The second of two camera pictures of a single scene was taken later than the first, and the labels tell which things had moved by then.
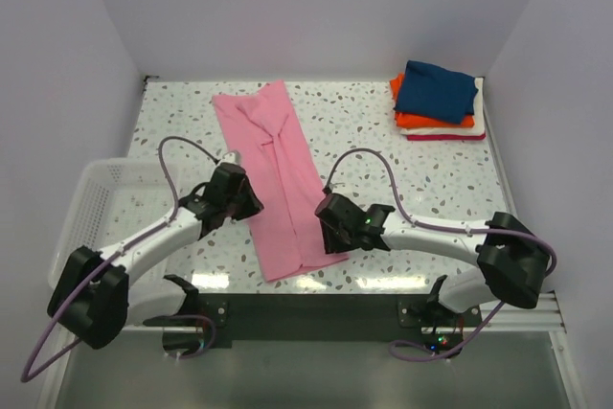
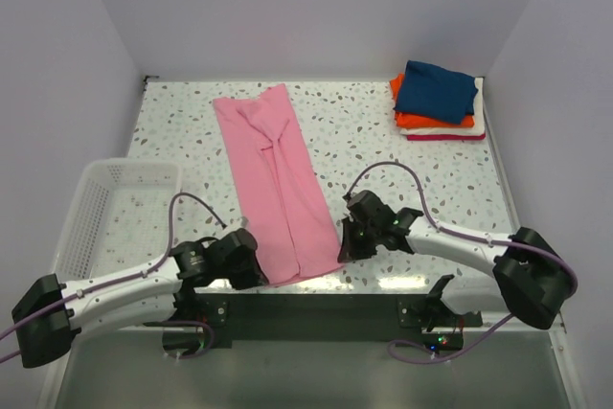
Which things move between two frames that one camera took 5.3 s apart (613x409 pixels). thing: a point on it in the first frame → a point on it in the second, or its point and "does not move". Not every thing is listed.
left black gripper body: [231, 204] → [230, 271]
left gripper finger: [249, 203] → [251, 274]
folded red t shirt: [441, 137] does not move
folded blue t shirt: [438, 92] does not move
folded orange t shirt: [404, 120] does not move
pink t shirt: [265, 142] does not move
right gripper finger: [334, 242] → [355, 242]
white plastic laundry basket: [115, 202] does not move
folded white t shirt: [479, 123] does not move
